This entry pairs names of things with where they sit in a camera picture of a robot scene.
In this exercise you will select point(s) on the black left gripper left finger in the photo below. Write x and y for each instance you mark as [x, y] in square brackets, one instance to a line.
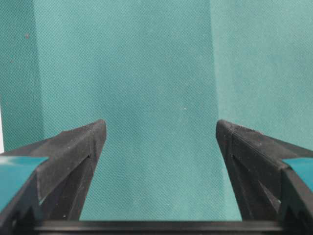
[49, 179]

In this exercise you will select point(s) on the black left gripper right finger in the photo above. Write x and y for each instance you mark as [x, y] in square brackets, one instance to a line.
[265, 184]

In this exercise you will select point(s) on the white plastic tray case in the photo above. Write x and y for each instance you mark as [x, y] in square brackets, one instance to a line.
[1, 135]

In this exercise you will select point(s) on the green table cloth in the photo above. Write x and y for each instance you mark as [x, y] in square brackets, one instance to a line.
[160, 73]

